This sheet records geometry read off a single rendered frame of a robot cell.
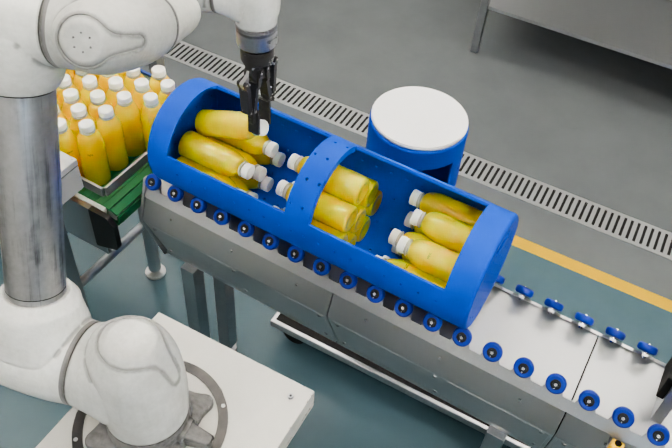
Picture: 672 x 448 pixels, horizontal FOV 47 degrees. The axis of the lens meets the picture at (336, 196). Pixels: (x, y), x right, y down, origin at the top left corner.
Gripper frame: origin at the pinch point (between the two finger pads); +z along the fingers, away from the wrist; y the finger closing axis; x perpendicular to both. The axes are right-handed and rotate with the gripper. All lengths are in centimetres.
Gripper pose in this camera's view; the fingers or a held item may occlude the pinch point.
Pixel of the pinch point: (259, 116)
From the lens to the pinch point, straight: 182.6
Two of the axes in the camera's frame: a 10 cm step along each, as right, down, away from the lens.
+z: -0.4, 7.0, 7.1
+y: 5.1, -6.0, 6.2
